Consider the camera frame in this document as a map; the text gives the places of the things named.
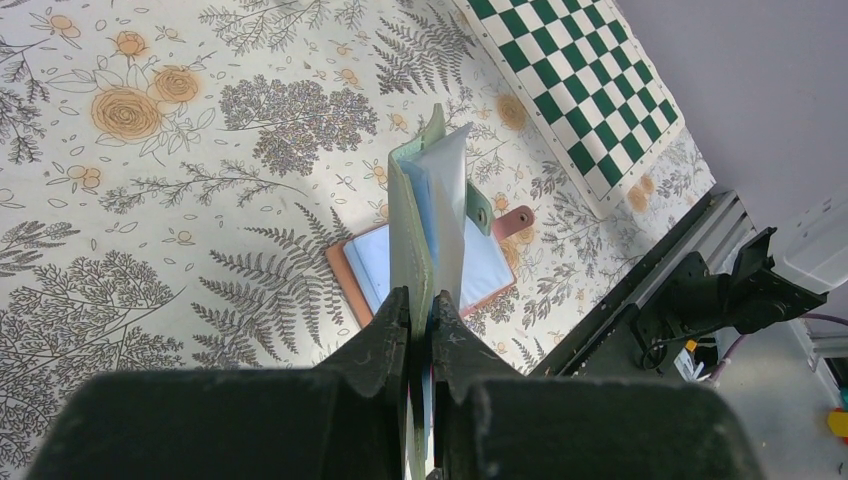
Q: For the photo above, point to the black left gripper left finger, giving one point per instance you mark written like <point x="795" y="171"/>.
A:
<point x="341" y="419"/>

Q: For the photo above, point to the floral tablecloth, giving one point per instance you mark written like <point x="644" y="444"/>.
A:
<point x="172" y="173"/>

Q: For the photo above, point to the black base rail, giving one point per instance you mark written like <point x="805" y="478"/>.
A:
<point x="602" y="344"/>

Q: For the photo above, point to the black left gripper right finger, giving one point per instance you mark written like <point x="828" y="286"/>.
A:
<point x="491" y="422"/>

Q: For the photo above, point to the green white chessboard mat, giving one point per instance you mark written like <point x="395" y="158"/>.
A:
<point x="590" y="88"/>

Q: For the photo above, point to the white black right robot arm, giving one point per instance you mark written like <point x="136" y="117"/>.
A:
<point x="780" y="274"/>

